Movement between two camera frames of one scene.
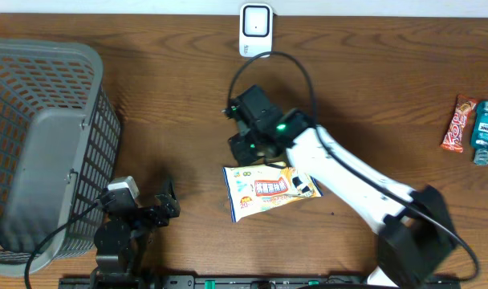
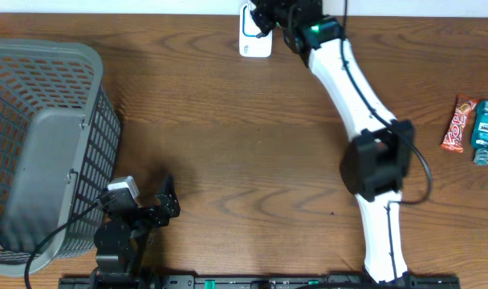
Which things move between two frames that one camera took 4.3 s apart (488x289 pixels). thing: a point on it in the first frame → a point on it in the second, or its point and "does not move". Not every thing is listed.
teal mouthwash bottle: x=485 y=133 does not move
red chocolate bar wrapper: x=456 y=128 does not move
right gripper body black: x=246 y=148 → x=275 y=12
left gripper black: x=168 y=205 does not move
